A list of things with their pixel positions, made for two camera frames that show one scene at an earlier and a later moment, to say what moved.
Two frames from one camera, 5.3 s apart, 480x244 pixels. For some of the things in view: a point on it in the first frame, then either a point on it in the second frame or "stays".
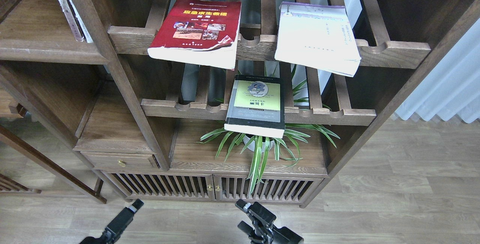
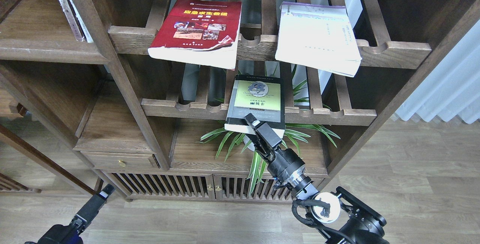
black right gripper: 264,234 to 284,165
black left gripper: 117,225 to 66,234
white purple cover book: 320,36 stays
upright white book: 89,39 stays
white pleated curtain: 453,86 stays
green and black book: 257,106 stays
